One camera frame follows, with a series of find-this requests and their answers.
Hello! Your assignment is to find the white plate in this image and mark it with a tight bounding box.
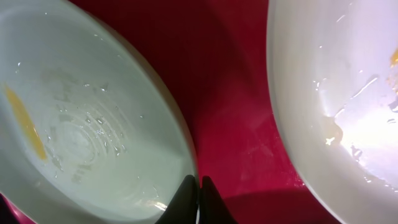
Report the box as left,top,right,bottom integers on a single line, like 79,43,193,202
267,0,397,223

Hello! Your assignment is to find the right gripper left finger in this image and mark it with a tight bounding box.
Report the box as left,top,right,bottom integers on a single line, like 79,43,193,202
155,175,198,224

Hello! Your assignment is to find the pale green plate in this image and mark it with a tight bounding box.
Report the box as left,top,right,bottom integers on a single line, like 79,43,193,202
1,0,197,223

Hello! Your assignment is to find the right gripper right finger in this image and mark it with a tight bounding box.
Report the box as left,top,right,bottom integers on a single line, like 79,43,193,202
199,176,238,224

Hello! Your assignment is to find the red plastic tray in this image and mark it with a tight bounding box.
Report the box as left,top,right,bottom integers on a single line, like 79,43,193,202
0,0,343,224

